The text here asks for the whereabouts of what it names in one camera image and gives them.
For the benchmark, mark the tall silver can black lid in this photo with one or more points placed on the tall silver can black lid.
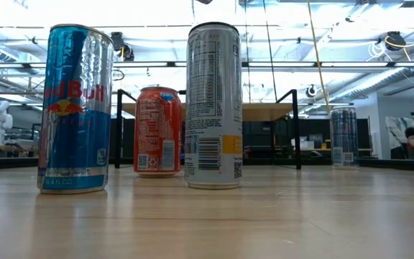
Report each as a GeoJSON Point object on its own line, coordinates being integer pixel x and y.
{"type": "Point", "coordinates": [212, 108]}

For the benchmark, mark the wooden shelf black metal legs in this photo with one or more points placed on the wooden shelf black metal legs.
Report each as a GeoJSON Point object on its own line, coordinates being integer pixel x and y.
{"type": "Point", "coordinates": [264, 112]}

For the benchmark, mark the red-orange Fanta can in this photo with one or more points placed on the red-orange Fanta can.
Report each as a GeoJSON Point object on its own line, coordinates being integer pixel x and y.
{"type": "Point", "coordinates": [156, 136]}

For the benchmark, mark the blue silver Red Bull can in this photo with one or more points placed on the blue silver Red Bull can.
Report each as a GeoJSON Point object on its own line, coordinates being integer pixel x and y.
{"type": "Point", "coordinates": [75, 136]}

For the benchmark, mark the dark blue patterned slim can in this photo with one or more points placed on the dark blue patterned slim can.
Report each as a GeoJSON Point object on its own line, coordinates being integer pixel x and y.
{"type": "Point", "coordinates": [343, 136]}

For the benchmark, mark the teal and white artwork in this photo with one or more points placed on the teal and white artwork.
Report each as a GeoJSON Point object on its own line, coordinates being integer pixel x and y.
{"type": "Point", "coordinates": [395, 133]}

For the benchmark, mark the person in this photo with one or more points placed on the person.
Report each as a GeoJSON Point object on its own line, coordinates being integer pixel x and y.
{"type": "Point", "coordinates": [412, 142]}

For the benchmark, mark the black aluminium table frame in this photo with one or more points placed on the black aluminium table frame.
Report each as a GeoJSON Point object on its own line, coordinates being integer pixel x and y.
{"type": "Point", "coordinates": [9, 164]}

